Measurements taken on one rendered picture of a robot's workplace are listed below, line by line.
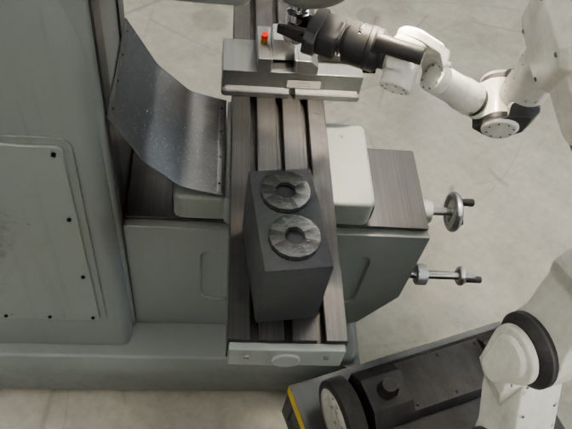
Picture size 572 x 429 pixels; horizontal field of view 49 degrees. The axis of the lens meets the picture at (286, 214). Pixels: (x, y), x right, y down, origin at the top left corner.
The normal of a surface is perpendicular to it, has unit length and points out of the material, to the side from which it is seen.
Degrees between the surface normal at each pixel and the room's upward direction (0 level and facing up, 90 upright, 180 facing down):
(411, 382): 0
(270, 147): 0
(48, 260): 89
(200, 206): 90
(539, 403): 62
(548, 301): 90
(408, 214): 0
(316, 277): 90
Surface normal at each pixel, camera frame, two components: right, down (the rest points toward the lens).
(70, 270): 0.04, 0.79
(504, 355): -0.93, 0.21
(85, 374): 0.08, 0.45
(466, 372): 0.12, -0.60
